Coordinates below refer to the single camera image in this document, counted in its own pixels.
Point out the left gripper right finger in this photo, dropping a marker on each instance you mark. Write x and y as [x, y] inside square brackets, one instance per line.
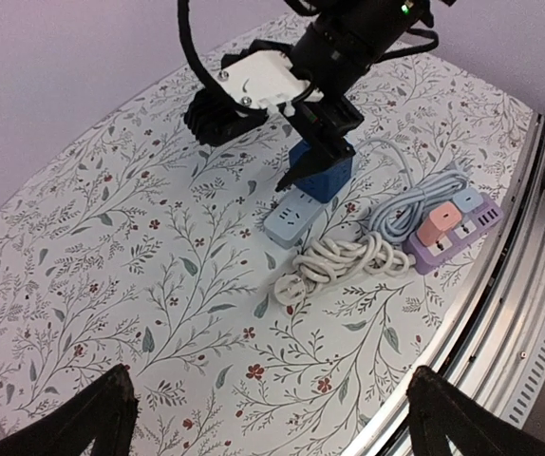
[441, 416]

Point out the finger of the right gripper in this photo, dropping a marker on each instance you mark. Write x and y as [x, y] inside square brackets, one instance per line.
[305, 162]

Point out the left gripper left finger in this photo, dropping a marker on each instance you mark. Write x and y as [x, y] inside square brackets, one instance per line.
[102, 416]

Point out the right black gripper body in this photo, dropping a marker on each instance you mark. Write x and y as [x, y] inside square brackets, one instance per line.
[322, 122]

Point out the dark blue cube socket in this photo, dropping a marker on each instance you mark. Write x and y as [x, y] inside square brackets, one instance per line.
[324, 186]

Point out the light blue power strip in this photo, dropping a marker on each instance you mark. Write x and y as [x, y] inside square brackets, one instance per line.
[293, 216]

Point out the pink plug adapter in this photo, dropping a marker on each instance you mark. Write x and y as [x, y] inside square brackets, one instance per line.
[438, 222]

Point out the light blue plug adapter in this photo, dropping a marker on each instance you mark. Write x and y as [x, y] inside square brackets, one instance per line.
[467, 200]

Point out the purple power strip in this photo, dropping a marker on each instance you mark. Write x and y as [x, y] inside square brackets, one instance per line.
[474, 226]

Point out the floral patterned table mat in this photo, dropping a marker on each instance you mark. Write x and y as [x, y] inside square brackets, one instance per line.
[137, 245]

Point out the aluminium front rail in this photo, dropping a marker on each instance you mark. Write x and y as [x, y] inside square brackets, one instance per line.
[491, 343]

